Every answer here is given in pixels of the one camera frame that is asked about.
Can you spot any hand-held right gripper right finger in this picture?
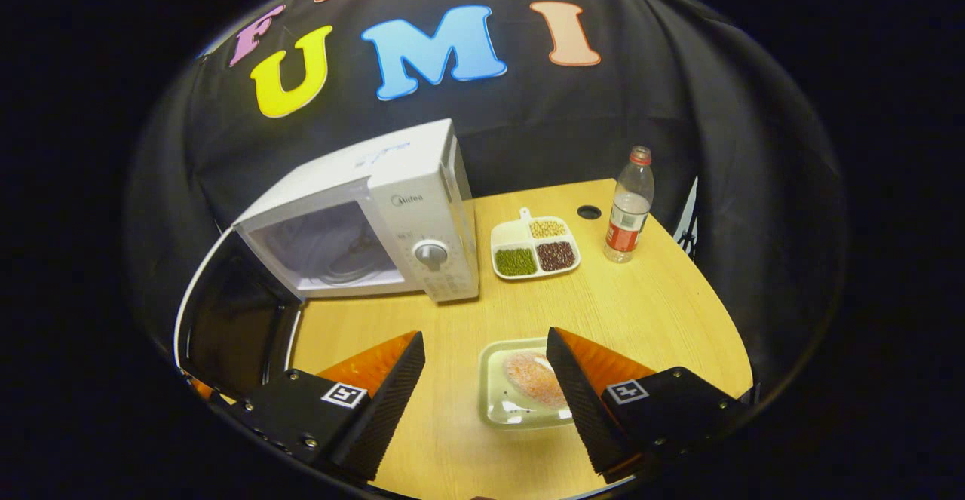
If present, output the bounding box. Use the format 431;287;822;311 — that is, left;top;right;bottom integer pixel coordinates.
546;327;755;486

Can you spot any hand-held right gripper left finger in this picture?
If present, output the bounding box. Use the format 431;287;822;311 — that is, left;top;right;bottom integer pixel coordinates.
225;330;427;484

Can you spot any orange toy bread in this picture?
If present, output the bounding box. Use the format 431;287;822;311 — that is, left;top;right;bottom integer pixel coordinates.
503;351;568;409

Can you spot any white microwave oven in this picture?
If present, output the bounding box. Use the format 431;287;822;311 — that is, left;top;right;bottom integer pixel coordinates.
175;118;481;403

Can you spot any pale green speckled tray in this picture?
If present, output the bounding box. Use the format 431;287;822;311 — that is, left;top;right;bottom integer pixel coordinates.
477;338;577;431

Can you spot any glass turntable plate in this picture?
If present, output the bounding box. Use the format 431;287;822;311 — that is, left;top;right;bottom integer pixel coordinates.
320;247;397;287

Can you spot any divided white dish with beans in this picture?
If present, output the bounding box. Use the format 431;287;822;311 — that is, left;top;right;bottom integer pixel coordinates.
490;207;582;281

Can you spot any clear bottle with red label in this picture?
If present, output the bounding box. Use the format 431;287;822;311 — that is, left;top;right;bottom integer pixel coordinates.
603;146;655;264

